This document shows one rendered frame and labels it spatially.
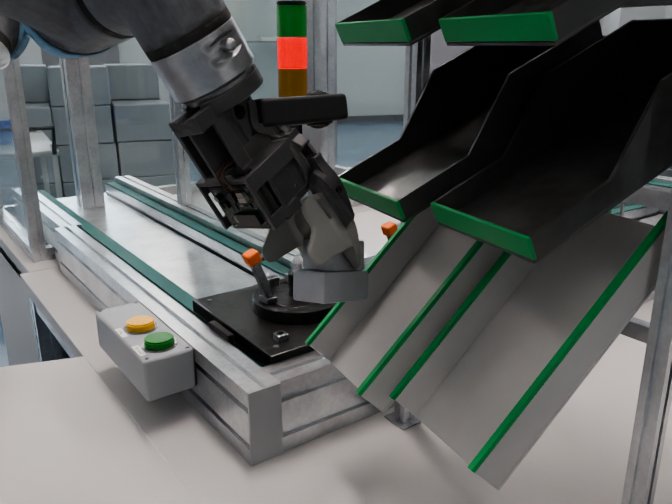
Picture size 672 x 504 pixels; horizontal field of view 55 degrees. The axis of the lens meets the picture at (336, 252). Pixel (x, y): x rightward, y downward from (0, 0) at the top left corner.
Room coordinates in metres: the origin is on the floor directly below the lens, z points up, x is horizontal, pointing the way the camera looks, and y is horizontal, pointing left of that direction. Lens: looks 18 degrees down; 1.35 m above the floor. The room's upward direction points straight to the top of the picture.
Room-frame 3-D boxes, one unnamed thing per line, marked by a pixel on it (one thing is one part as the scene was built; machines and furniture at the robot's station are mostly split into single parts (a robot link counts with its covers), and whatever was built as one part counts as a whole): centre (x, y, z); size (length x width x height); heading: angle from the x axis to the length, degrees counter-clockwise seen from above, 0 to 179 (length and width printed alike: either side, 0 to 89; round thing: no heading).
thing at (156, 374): (0.85, 0.28, 0.93); 0.21 x 0.07 x 0.06; 36
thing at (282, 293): (0.91, 0.06, 0.98); 0.14 x 0.14 x 0.02
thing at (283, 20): (1.14, 0.07, 1.39); 0.05 x 0.05 x 0.05
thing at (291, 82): (1.14, 0.07, 1.29); 0.05 x 0.05 x 0.05
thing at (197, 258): (1.17, 0.21, 0.91); 0.84 x 0.28 x 0.10; 36
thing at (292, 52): (1.14, 0.07, 1.34); 0.05 x 0.05 x 0.05
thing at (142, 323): (0.85, 0.28, 0.96); 0.04 x 0.04 x 0.02
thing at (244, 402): (1.04, 0.34, 0.91); 0.89 x 0.06 x 0.11; 36
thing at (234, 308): (0.91, 0.06, 0.96); 0.24 x 0.24 x 0.02; 36
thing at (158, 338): (0.80, 0.24, 0.96); 0.04 x 0.04 x 0.02
